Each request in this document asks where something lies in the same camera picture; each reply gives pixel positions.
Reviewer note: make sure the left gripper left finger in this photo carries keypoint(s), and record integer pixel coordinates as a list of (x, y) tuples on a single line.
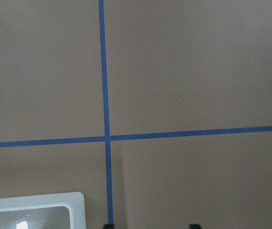
[(108, 226)]

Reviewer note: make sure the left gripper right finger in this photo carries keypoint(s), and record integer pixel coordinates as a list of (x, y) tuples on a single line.
[(194, 226)]

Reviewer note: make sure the clear plastic bin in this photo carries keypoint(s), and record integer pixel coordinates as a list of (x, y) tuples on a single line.
[(50, 211)]

